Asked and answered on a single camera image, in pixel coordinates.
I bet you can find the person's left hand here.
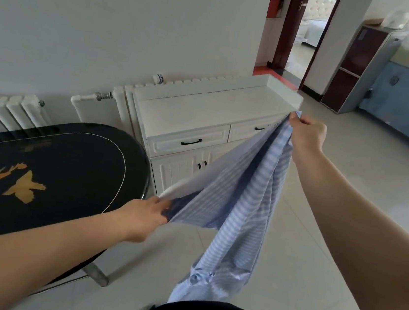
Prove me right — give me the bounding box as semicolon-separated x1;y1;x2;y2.
112;191;173;247

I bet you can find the person's right hand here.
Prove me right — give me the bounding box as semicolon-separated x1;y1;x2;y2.
283;112;330;165

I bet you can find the blue checked cloth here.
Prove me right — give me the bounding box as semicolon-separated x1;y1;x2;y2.
145;95;303;310

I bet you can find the person's left forearm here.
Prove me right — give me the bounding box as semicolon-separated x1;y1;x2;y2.
0;193;135;310

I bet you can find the person's right forearm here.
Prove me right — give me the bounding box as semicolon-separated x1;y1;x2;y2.
273;147;409;310

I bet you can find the white cabinet door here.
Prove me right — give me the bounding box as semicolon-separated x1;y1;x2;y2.
146;150;205;201
200;138;251;181

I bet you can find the dark red shelf unit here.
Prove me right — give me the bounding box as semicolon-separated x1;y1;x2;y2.
319;19;406;122

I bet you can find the black oval table gold print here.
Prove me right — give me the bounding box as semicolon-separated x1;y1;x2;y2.
0;112;157;301

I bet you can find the white hallway cabinet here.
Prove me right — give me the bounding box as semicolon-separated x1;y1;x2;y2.
254;15;283;69

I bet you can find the white column radiator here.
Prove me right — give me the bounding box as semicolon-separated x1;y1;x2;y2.
108;61;244;150
0;90;56;148

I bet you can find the bed with white headboard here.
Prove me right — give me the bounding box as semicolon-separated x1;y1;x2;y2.
294;0;334;52

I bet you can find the orange bag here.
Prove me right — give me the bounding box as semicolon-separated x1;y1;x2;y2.
267;0;285;21

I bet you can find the white pipe with valve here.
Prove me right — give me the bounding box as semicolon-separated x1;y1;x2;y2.
68;86;115;127

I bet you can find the metal table base frame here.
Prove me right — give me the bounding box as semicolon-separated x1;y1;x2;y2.
29;255;112;305

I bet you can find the dark red door frame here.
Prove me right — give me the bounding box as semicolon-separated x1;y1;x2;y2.
268;0;344;95

